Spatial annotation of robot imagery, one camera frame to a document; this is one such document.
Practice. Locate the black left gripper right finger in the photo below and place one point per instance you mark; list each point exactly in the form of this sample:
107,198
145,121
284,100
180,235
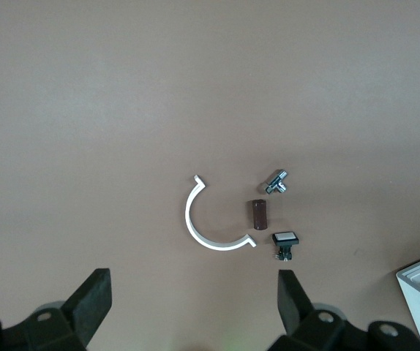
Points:
294,307

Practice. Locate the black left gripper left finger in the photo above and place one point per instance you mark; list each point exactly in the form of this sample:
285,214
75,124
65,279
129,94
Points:
89,303

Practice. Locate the white rectangular push button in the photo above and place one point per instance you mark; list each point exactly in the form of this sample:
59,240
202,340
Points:
286,237

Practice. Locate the brown terminal block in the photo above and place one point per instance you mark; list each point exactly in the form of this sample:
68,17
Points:
257,215

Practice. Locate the chrome angle valve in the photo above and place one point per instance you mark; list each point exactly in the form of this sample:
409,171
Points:
275,181

